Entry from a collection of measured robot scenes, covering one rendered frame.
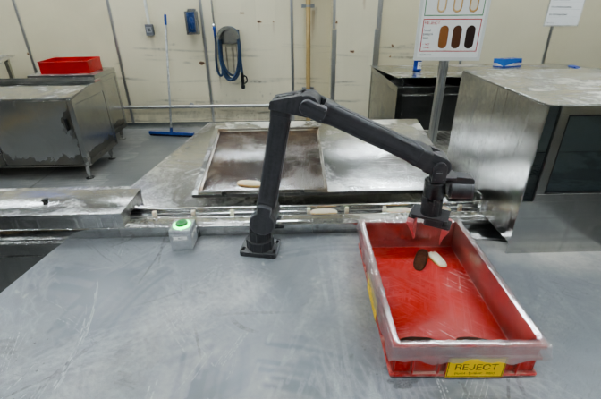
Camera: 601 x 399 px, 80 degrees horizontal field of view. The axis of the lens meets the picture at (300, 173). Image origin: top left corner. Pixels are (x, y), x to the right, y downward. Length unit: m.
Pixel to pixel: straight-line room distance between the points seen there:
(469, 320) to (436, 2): 1.45
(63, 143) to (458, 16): 3.37
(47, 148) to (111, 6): 2.03
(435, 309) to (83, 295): 0.96
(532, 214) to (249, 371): 0.92
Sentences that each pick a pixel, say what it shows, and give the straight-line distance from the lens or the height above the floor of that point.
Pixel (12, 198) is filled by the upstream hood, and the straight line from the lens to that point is 1.67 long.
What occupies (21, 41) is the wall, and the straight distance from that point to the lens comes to 5.88.
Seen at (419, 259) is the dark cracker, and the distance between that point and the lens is 1.18.
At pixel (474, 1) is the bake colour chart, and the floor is 1.55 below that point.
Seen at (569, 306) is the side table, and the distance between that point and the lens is 1.24.
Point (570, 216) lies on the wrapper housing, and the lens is 1.37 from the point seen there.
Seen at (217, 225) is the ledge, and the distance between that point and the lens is 1.28.
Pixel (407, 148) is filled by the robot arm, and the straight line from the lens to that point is 0.98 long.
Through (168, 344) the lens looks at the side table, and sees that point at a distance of 1.00.
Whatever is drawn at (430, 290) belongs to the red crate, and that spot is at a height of 0.82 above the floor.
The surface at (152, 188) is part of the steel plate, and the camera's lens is 1.70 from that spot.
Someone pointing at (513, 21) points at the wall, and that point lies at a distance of 5.60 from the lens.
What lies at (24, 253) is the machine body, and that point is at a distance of 1.61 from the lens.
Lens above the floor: 1.55
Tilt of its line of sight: 26 degrees down
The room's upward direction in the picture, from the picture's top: 1 degrees counter-clockwise
